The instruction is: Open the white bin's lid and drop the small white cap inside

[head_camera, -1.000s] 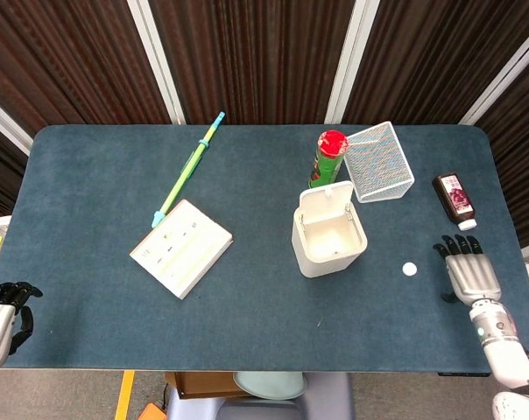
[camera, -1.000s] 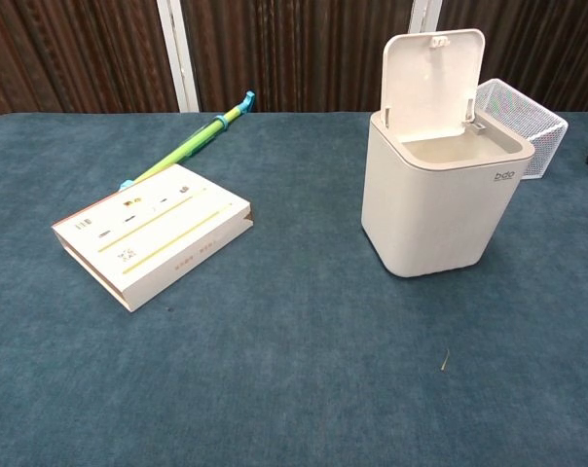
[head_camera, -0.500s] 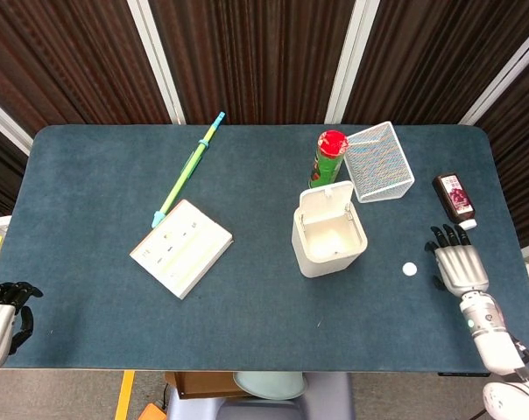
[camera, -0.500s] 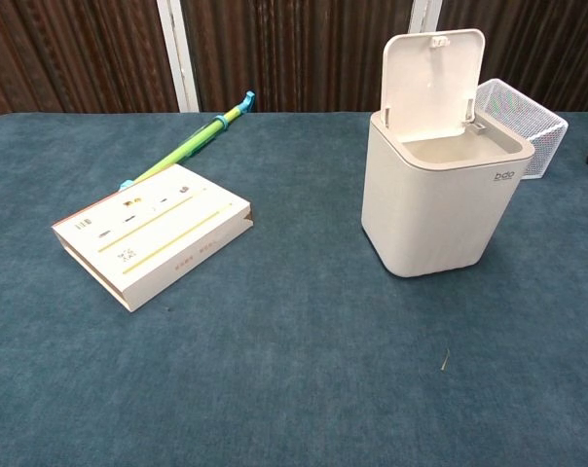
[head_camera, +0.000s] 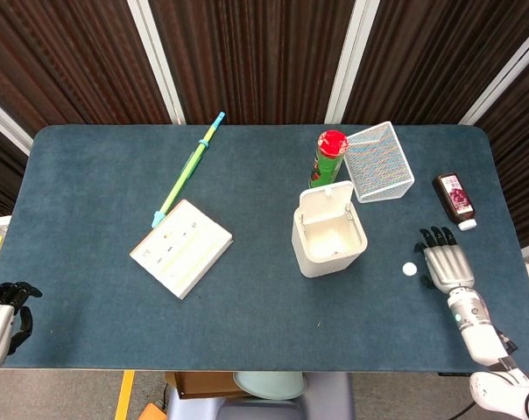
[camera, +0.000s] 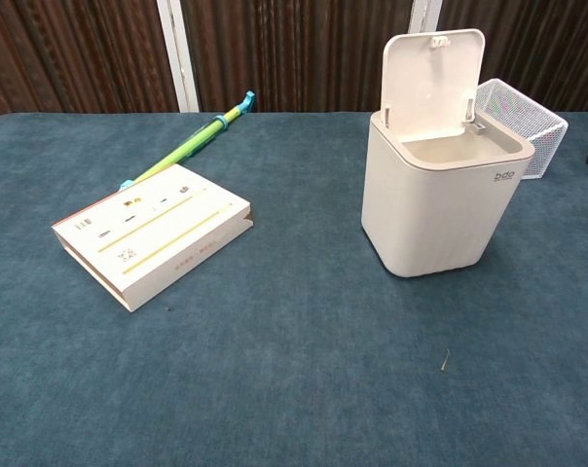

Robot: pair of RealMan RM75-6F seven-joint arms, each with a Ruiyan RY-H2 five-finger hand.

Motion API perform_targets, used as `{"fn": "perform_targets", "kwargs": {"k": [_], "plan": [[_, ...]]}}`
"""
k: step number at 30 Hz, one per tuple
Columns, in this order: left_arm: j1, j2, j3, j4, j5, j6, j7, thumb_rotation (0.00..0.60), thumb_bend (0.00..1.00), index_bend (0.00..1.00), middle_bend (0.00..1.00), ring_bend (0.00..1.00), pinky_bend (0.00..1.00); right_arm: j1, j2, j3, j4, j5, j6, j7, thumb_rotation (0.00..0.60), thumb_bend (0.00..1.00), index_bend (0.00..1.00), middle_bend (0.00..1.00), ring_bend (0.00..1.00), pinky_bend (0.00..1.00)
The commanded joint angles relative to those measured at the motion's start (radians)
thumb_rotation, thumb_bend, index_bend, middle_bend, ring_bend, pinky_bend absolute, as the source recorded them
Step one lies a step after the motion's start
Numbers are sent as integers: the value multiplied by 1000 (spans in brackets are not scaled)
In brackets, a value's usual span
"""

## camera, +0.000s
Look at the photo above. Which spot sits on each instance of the beige lidded trash bin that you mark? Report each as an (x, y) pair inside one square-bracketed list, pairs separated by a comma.
[(435, 219)]

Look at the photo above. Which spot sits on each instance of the blue felt table mat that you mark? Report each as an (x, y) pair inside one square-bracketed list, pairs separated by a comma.
[(294, 365)]

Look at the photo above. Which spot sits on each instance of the long green yellow pen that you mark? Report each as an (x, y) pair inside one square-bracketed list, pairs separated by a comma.
[(187, 151)]

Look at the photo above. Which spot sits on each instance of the flat white cardboard box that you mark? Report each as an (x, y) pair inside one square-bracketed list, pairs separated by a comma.
[(148, 233)]

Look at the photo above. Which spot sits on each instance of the small straw fragment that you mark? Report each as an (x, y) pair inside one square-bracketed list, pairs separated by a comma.
[(444, 362)]

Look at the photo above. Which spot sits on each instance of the white partition post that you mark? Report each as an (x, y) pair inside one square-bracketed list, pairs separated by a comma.
[(425, 17), (177, 58)]

